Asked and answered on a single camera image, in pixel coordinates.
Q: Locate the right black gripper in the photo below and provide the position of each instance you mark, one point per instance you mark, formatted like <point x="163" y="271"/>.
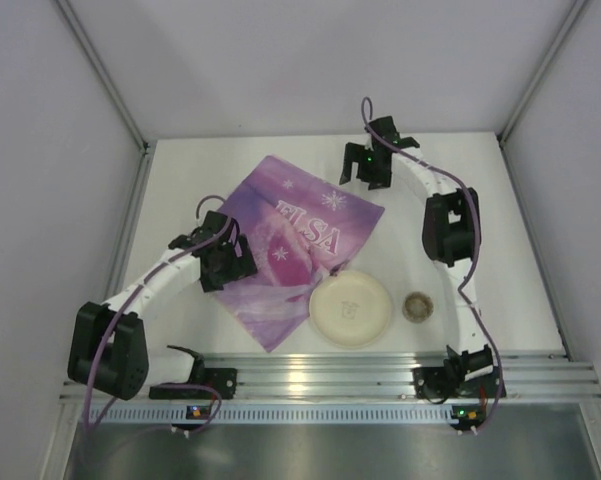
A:
<point x="362" y="163"/>

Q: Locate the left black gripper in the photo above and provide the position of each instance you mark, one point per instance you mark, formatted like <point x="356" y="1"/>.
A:
<point x="233" y="267"/>

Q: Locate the purple Elsa cloth placemat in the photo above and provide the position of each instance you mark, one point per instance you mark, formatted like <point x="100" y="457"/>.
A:
<point x="300" y="229"/>

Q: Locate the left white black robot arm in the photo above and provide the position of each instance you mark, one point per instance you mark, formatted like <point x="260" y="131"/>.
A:
<point x="109" y="350"/>

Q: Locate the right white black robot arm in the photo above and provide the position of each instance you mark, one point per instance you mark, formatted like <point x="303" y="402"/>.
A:
<point x="451" y="237"/>

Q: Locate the cream round plate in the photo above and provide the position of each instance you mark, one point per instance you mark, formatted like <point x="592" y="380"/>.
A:
<point x="351" y="310"/>

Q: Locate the small glass cup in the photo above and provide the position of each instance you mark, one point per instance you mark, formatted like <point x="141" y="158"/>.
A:
<point x="417" y="307"/>

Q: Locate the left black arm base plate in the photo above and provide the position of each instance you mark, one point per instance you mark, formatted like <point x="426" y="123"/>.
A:
<point x="221" y="381"/>

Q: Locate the aluminium mounting rail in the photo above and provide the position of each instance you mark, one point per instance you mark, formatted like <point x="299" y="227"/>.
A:
<point x="390" y="377"/>

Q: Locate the white slotted cable duct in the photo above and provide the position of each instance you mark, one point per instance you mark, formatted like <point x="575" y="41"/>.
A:
<point x="248" y="414"/>

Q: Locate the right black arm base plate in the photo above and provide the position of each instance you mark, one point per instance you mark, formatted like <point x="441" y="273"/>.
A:
<point x="433" y="385"/>

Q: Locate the right aluminium corner post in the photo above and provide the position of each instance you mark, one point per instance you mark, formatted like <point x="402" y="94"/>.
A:
<point x="557" y="42"/>

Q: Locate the aluminium corner post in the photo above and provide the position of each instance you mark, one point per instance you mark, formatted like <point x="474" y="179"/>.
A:
<point x="87" y="47"/>
<point x="557" y="42"/>

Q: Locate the left aluminium corner post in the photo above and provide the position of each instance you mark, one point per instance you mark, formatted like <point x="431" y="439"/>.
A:
<point x="87" y="47"/>

